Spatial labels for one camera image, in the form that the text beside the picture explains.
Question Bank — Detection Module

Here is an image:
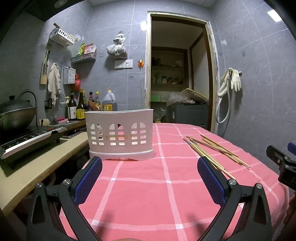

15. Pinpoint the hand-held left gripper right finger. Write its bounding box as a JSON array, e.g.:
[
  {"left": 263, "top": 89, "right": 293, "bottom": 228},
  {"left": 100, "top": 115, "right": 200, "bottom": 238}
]
[{"left": 197, "top": 156, "right": 273, "bottom": 241}]

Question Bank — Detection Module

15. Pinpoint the crumpled clear plastic bag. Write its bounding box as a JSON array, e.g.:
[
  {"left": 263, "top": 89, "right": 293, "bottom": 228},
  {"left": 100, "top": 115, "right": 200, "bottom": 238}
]
[{"left": 166, "top": 93, "right": 197, "bottom": 107}]

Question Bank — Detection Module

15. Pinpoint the worn wooden door frame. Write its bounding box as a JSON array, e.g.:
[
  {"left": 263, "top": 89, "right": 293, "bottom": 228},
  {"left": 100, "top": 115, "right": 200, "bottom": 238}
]
[{"left": 144, "top": 12, "right": 220, "bottom": 133}]

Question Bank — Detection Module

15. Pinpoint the red plastic bag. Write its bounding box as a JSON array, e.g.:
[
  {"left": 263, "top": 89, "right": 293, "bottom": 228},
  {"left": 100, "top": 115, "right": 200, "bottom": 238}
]
[{"left": 73, "top": 73, "right": 81, "bottom": 91}]

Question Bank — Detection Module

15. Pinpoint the wooden storage shelf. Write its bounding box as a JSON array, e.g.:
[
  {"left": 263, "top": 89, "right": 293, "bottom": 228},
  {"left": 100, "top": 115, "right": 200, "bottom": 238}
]
[{"left": 151, "top": 46, "right": 189, "bottom": 102}]

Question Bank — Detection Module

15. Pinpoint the person's right hand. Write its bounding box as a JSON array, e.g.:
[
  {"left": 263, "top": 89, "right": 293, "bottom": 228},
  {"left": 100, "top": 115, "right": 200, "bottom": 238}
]
[{"left": 289, "top": 193, "right": 296, "bottom": 223}]

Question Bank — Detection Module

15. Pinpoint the black cabinet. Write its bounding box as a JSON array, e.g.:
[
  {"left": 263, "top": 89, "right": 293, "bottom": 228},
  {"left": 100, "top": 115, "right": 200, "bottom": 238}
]
[{"left": 166, "top": 103, "right": 208, "bottom": 130}]

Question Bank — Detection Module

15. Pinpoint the grey wall shelf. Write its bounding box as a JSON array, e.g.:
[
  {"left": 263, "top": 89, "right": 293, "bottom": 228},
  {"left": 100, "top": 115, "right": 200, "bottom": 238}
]
[{"left": 71, "top": 52, "right": 97, "bottom": 64}]

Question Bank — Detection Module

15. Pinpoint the dark bottle yellow label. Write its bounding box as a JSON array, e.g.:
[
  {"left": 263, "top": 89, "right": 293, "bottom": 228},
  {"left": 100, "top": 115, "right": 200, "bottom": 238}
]
[{"left": 76, "top": 89, "right": 87, "bottom": 121}]

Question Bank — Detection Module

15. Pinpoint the clear hanging plastic bag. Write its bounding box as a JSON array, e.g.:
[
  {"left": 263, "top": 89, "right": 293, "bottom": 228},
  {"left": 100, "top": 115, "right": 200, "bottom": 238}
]
[{"left": 106, "top": 32, "right": 128, "bottom": 59}]

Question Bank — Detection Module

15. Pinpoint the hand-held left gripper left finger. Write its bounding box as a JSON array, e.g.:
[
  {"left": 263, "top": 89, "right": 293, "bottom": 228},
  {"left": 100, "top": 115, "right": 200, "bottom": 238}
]
[{"left": 26, "top": 156, "right": 103, "bottom": 241}]

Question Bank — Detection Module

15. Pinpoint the large oil jug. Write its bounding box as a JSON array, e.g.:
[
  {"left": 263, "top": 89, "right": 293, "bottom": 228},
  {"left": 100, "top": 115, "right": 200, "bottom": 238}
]
[{"left": 102, "top": 89, "right": 118, "bottom": 112}]

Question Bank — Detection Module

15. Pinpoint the white slotted wall basket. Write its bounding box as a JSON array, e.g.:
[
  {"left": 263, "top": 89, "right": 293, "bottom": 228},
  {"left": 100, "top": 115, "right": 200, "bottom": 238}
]
[{"left": 49, "top": 27, "right": 76, "bottom": 46}]

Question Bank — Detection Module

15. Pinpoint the bunch of wooden chopsticks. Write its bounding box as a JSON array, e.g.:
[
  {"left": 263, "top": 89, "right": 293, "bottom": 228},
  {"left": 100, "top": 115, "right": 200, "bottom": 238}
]
[{"left": 183, "top": 134, "right": 251, "bottom": 181}]

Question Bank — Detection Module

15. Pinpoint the curved metal faucet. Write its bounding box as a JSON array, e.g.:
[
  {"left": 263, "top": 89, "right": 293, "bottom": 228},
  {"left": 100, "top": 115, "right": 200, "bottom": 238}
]
[{"left": 18, "top": 90, "right": 40, "bottom": 127}]

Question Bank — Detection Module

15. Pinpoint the white hanging cloth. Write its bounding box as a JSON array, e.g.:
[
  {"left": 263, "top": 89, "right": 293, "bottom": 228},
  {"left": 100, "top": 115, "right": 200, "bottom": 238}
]
[{"left": 47, "top": 62, "right": 62, "bottom": 106}]

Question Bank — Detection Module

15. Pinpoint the black induction cooker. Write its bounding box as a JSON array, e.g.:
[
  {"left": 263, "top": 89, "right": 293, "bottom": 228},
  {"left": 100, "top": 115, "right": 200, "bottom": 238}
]
[{"left": 0, "top": 126, "right": 67, "bottom": 168}]

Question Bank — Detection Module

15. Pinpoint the pink checked tablecloth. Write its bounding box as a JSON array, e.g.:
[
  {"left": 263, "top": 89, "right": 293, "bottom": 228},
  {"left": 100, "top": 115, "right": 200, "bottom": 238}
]
[{"left": 60, "top": 123, "right": 290, "bottom": 241}]

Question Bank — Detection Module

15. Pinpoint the dark bottle white label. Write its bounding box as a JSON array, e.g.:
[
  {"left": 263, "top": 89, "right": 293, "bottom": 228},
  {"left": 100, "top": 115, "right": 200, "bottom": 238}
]
[{"left": 68, "top": 91, "right": 77, "bottom": 121}]

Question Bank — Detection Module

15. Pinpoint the beige sack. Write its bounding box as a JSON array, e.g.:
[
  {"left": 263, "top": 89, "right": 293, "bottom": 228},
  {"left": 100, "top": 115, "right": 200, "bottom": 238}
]
[{"left": 180, "top": 88, "right": 208, "bottom": 103}]

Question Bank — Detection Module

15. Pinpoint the white plastic utensil basket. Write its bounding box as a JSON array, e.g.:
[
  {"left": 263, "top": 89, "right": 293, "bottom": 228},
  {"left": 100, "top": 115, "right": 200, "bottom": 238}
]
[{"left": 85, "top": 108, "right": 154, "bottom": 161}]

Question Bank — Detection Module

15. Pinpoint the beige kitchen counter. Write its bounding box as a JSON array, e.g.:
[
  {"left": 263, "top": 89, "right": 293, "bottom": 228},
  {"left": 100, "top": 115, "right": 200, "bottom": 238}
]
[{"left": 0, "top": 120, "right": 89, "bottom": 216}]

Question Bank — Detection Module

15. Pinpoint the dark metal wok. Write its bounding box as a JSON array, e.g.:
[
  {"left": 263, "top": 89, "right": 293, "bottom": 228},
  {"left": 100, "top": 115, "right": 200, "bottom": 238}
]
[{"left": 0, "top": 107, "right": 37, "bottom": 131}]

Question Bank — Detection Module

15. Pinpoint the white water hose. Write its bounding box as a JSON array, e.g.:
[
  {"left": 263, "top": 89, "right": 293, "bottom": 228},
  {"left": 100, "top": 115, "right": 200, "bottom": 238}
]
[{"left": 215, "top": 72, "right": 232, "bottom": 123}]

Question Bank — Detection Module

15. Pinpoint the thin white cable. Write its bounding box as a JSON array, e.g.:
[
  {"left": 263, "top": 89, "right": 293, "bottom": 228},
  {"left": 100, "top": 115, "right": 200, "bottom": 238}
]
[{"left": 140, "top": 68, "right": 144, "bottom": 112}]

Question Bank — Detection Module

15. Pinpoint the clear plastic strainer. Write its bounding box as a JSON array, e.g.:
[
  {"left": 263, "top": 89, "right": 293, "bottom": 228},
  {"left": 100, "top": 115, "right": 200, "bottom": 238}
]
[{"left": 57, "top": 93, "right": 68, "bottom": 108}]

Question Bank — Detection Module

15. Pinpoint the cream rubber glove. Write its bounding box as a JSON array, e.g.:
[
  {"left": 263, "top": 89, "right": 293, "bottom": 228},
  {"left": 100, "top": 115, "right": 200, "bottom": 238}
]
[
  {"left": 231, "top": 69, "right": 242, "bottom": 91},
  {"left": 217, "top": 67, "right": 233, "bottom": 96}
]

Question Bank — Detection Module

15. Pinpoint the steel sink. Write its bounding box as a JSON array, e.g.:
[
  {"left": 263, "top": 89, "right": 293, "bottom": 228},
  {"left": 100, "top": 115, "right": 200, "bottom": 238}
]
[{"left": 51, "top": 122, "right": 87, "bottom": 139}]

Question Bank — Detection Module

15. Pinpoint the metal perforated wall box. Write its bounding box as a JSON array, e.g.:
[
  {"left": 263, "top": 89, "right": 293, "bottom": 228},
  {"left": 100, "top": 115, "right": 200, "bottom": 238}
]
[{"left": 63, "top": 66, "right": 76, "bottom": 84}]

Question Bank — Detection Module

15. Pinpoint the wooden hanging knife holder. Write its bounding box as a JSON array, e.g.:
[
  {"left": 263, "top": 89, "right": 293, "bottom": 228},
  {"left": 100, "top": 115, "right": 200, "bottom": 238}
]
[{"left": 40, "top": 43, "right": 52, "bottom": 85}]

